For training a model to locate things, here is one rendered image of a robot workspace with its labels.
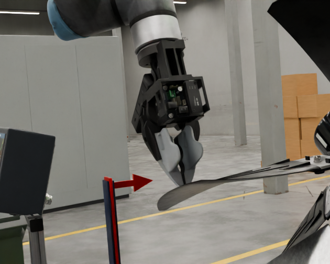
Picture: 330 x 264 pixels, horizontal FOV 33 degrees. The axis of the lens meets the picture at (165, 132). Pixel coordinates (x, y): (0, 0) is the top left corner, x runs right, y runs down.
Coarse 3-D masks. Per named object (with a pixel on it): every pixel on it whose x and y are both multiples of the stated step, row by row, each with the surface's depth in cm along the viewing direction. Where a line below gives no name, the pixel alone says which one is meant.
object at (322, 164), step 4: (312, 156) 92; (324, 156) 91; (328, 156) 90; (296, 160) 91; (300, 160) 91; (304, 160) 90; (308, 160) 90; (312, 160) 89; (324, 160) 87; (316, 164) 85; (320, 164) 85; (324, 164) 84; (328, 164) 83; (324, 168) 83
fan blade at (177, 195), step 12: (264, 168) 85; (276, 168) 84; (288, 168) 82; (300, 168) 81; (312, 168) 81; (204, 180) 71; (216, 180) 72; (228, 180) 74; (240, 180) 75; (168, 192) 78; (180, 192) 80; (192, 192) 86; (168, 204) 89
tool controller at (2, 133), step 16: (0, 128) 136; (0, 144) 130; (16, 144) 124; (32, 144) 125; (48, 144) 127; (0, 160) 125; (16, 160) 124; (32, 160) 125; (48, 160) 127; (0, 176) 123; (16, 176) 124; (32, 176) 126; (48, 176) 127; (0, 192) 123; (16, 192) 124; (32, 192) 126; (0, 208) 123; (16, 208) 124; (32, 208) 126
